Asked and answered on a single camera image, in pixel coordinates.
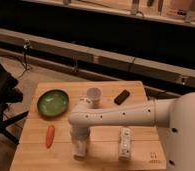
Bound green ceramic bowl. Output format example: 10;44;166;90
37;89;69;117

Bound orange carrot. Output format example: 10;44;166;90
46;125;55;148

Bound black cable on floor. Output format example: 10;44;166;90
0;40;34;80

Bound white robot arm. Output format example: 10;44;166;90
68;92;195;171

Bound white sponge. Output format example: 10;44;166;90
74;142;86;158

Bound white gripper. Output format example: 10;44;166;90
70;128;90;156

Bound black rectangular block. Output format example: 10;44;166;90
114;90;130;105

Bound wooden folding table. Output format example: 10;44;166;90
10;81;166;171

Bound black chair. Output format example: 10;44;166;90
0;63;28;145

